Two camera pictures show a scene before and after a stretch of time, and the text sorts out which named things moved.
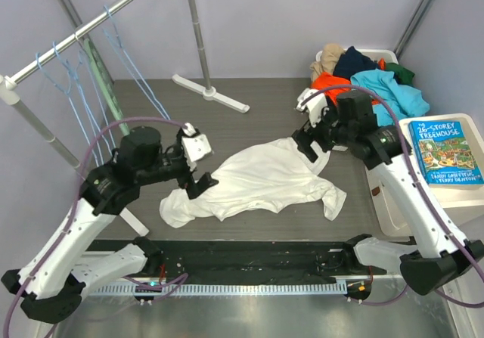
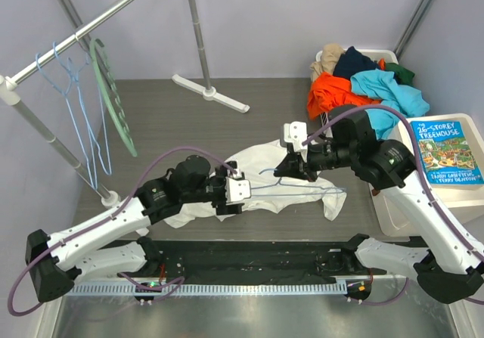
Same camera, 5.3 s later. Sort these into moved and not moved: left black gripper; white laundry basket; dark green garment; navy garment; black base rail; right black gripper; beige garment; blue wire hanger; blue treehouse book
Moved: right black gripper; left black gripper; blue wire hanger
Not moved: dark green garment; navy garment; beige garment; black base rail; white laundry basket; blue treehouse book
